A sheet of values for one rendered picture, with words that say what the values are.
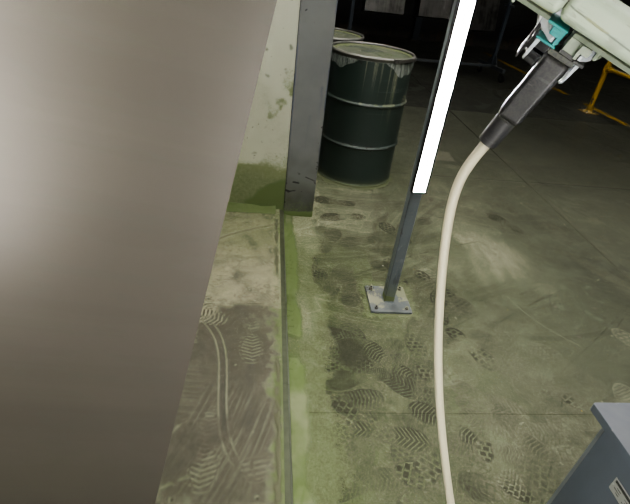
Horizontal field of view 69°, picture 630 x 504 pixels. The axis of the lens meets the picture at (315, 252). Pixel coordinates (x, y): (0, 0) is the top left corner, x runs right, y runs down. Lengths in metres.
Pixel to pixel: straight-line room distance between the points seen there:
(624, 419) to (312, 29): 2.07
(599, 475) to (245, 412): 1.04
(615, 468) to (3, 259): 1.13
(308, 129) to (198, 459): 1.77
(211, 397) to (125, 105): 1.46
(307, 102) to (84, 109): 2.28
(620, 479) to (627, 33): 0.86
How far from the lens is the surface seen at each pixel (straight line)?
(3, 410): 0.55
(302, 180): 2.75
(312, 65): 2.55
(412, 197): 1.97
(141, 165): 0.36
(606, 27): 0.64
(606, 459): 1.22
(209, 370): 1.81
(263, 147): 2.67
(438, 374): 0.91
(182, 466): 1.59
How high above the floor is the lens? 1.39
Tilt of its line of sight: 33 degrees down
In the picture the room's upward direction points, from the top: 7 degrees clockwise
